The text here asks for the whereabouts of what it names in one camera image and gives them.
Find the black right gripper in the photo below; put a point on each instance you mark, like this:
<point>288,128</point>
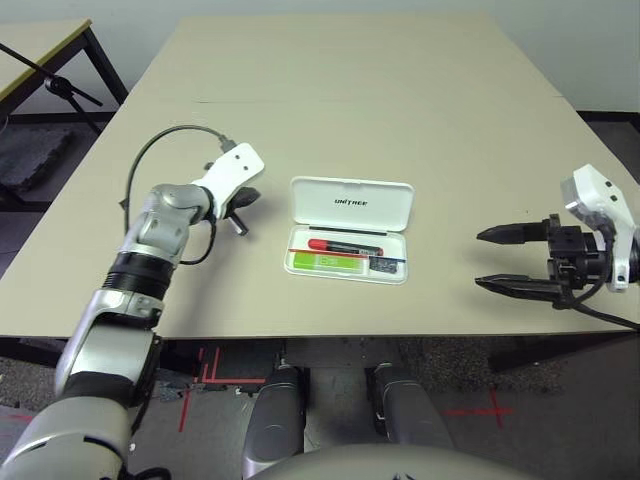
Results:
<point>575,255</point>

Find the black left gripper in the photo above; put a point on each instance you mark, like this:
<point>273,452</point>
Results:
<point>239,222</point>

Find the white plastic pencil case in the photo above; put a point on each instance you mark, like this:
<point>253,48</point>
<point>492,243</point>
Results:
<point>350,200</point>

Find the red and black marker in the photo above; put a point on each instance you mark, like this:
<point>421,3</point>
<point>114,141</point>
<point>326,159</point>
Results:
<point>340,246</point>

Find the black eraser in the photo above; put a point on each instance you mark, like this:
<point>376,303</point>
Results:
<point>384,266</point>

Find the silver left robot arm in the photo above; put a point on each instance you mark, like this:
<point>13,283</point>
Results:
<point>160,220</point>

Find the red tape cross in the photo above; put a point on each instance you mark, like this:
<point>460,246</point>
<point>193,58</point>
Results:
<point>495,411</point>

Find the red tape lines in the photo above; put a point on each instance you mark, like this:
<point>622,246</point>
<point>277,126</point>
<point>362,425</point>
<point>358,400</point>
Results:
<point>215,380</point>

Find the grey right robot leg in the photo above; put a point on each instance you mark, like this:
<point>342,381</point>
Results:
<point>410,410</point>

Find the grey robot leg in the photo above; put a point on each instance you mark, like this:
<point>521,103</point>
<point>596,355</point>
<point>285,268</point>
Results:
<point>275,425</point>
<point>410,410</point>

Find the dark foam floor mat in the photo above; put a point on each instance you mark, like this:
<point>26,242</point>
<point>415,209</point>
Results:
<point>30,155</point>

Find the grey left robot leg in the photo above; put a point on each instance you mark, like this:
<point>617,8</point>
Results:
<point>275,425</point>

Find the grey robot torso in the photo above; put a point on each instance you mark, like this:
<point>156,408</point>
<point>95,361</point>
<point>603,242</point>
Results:
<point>350,465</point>

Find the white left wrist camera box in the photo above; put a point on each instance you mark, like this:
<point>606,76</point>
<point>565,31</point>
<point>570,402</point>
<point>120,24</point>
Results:
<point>240,160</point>

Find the beige side table black frame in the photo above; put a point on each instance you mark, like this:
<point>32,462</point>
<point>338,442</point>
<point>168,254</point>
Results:
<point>50,37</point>

